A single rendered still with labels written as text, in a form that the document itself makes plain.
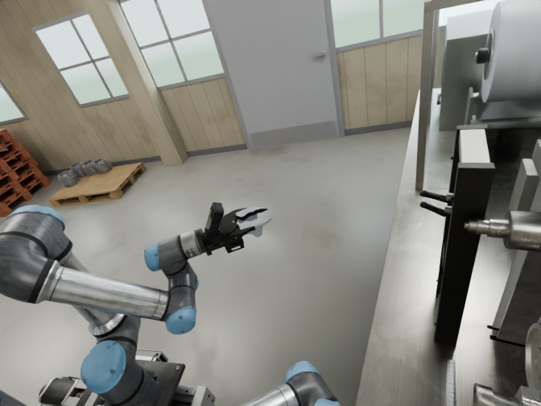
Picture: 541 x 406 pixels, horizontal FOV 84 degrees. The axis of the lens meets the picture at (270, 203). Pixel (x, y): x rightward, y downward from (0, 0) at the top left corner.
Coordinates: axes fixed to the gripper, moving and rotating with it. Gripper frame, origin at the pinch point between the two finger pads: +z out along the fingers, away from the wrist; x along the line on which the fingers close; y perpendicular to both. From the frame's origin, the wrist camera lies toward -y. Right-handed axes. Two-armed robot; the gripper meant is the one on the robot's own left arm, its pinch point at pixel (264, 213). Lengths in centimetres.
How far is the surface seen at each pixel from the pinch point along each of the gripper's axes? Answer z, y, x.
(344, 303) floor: 34, 129, -29
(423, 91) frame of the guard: 68, -6, -26
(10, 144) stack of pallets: -313, 106, -436
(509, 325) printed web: 46, 21, 43
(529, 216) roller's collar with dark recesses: 37, -19, 40
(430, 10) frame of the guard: 68, -30, -29
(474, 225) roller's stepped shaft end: 32, -16, 36
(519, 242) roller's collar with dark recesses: 35, -16, 42
